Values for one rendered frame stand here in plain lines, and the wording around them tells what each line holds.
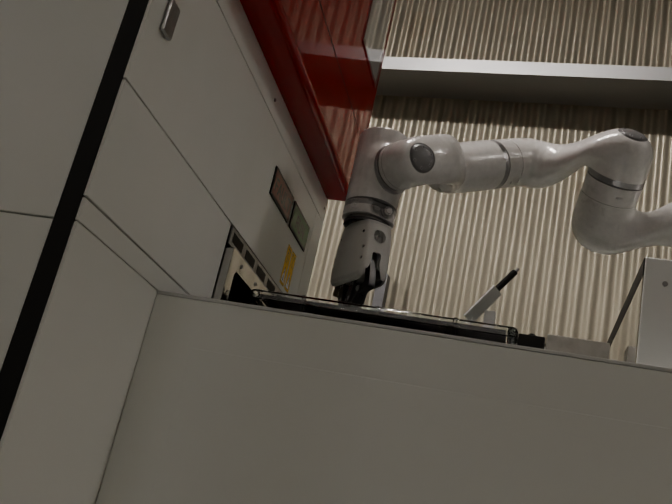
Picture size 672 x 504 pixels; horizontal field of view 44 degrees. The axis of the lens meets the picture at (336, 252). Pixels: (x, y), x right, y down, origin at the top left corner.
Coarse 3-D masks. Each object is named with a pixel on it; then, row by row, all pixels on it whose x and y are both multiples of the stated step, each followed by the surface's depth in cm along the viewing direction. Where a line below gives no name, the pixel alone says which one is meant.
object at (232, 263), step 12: (228, 252) 115; (228, 264) 114; (240, 264) 118; (228, 276) 114; (240, 276) 119; (252, 276) 124; (216, 288) 113; (228, 288) 115; (252, 288) 125; (264, 288) 130
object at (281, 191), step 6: (276, 174) 132; (276, 180) 132; (282, 180) 135; (276, 186) 132; (282, 186) 135; (276, 192) 133; (282, 192) 136; (288, 192) 139; (276, 198) 133; (282, 198) 136; (288, 198) 139; (282, 204) 137; (288, 204) 140; (282, 210) 137; (288, 210) 140; (288, 216) 141
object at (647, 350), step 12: (648, 264) 94; (660, 264) 93; (648, 276) 93; (660, 276) 93; (648, 288) 93; (660, 288) 92; (648, 300) 92; (660, 300) 92; (648, 312) 92; (660, 312) 91; (648, 324) 91; (660, 324) 91; (648, 336) 91; (660, 336) 90; (648, 348) 90; (660, 348) 90; (636, 360) 90; (648, 360) 90; (660, 360) 89
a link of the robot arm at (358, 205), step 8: (352, 200) 132; (360, 200) 131; (368, 200) 131; (376, 200) 131; (344, 208) 134; (352, 208) 131; (360, 208) 131; (368, 208) 130; (376, 208) 131; (384, 208) 131; (392, 208) 133; (344, 216) 134; (368, 216) 131; (376, 216) 131; (384, 216) 131; (392, 216) 132; (392, 224) 133
